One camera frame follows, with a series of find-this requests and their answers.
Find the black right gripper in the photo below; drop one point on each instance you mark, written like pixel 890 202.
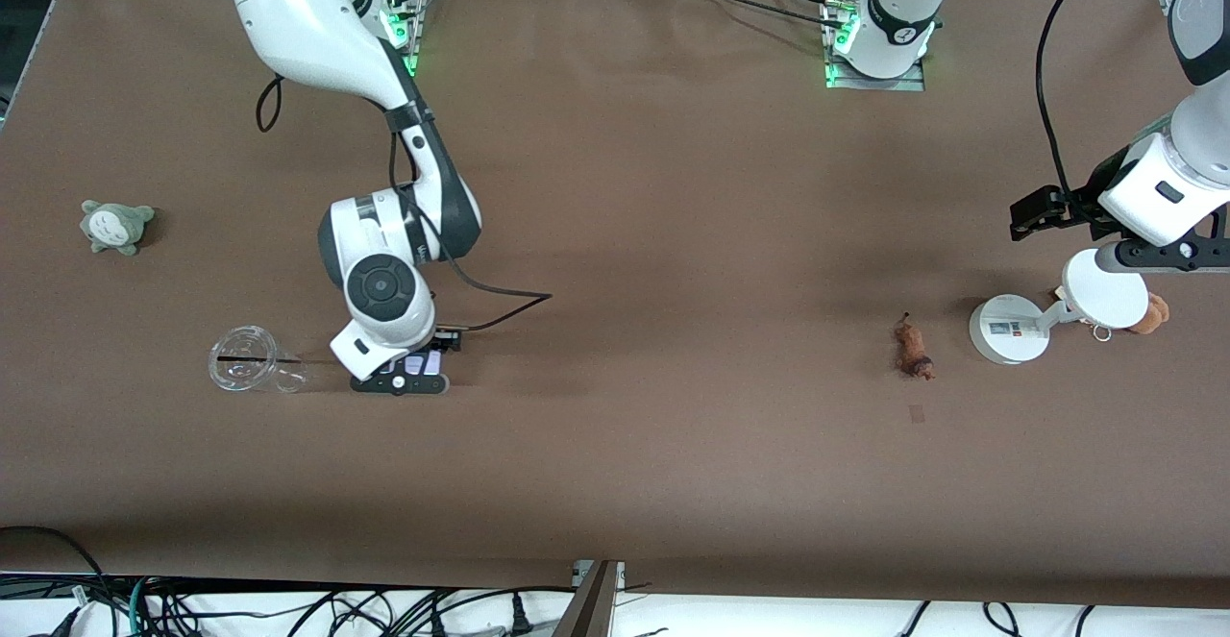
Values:
pixel 455 342

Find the metal frame post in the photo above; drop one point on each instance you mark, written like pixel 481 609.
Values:
pixel 591 608

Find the black straw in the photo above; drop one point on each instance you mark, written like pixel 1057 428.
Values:
pixel 245 359

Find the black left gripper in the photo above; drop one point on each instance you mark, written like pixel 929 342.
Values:
pixel 1084 198

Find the brown table cover sheet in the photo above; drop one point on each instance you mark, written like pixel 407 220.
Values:
pixel 615 474

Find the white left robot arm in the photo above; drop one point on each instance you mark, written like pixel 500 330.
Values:
pixel 903 3

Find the black power plug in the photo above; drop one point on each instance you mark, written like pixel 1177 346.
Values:
pixel 520 618

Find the small white card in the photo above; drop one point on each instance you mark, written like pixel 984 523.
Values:
pixel 432 363

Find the clear plastic cup with lid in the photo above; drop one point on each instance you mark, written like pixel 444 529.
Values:
pixel 240 378

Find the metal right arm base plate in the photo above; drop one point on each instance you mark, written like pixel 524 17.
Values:
pixel 408 41

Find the green grey plush toy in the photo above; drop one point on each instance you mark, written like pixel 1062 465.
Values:
pixel 115 226

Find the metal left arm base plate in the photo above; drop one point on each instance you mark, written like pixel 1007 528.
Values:
pixel 865 83

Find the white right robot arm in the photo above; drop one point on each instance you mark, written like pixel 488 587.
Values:
pixel 307 12

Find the brown lion statue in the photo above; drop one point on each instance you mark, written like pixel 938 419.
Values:
pixel 911 349

